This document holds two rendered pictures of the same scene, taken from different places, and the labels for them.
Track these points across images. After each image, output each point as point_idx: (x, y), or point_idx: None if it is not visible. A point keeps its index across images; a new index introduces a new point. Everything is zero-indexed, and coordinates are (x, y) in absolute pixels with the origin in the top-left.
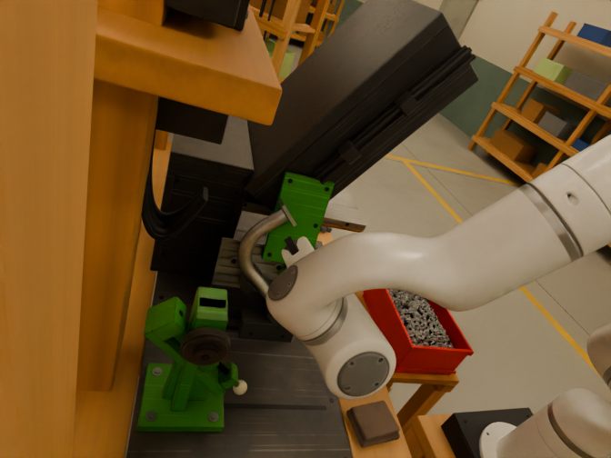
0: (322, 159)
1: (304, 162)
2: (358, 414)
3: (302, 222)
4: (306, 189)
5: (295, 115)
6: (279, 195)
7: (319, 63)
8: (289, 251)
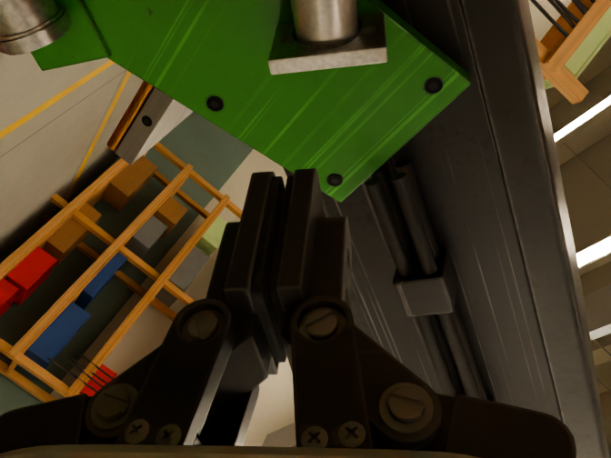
0: (435, 196)
1: (460, 144)
2: None
3: (248, 64)
4: (368, 124)
5: (545, 115)
6: (399, 24)
7: (555, 154)
8: (425, 426)
